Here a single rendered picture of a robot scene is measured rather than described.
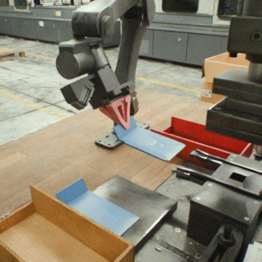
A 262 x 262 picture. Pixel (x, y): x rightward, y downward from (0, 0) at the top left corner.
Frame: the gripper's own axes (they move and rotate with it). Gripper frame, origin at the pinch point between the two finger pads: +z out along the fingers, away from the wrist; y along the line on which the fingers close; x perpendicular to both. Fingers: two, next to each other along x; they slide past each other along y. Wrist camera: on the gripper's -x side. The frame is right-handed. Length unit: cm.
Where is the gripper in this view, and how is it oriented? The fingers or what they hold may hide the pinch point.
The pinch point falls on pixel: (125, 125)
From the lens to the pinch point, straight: 69.4
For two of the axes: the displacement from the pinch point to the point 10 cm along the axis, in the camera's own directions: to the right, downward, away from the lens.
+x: 6.3, -4.3, 6.5
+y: 6.5, -1.6, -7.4
